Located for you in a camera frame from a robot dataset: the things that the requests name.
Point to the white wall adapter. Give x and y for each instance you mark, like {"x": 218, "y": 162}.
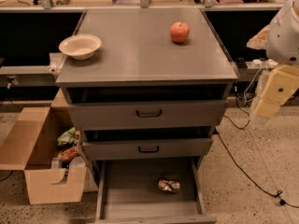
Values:
{"x": 257, "y": 62}

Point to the green snack bag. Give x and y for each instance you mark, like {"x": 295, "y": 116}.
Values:
{"x": 67, "y": 137}

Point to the red apple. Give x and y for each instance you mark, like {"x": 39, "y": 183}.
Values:
{"x": 179, "y": 31}

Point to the white power strip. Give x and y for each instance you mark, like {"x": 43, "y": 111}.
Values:
{"x": 271, "y": 63}

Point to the cream paper bowl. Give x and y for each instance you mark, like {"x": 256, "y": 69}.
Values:
{"x": 80, "y": 47}

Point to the grey middle drawer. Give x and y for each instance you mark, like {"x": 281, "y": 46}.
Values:
{"x": 146, "y": 149}

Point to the open cardboard box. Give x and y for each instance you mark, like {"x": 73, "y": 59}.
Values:
{"x": 31, "y": 146}

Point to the orange snack bag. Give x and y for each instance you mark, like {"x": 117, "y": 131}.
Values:
{"x": 68, "y": 155}

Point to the grey drawer cabinet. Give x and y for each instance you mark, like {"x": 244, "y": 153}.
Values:
{"x": 139, "y": 62}

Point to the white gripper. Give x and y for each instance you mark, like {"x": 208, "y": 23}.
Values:
{"x": 284, "y": 38}

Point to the grey top drawer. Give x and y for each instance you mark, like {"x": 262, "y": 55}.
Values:
{"x": 144, "y": 115}

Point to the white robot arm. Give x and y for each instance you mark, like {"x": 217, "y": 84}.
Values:
{"x": 280, "y": 40}

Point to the grey open bottom drawer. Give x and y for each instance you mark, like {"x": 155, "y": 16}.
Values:
{"x": 128, "y": 193}

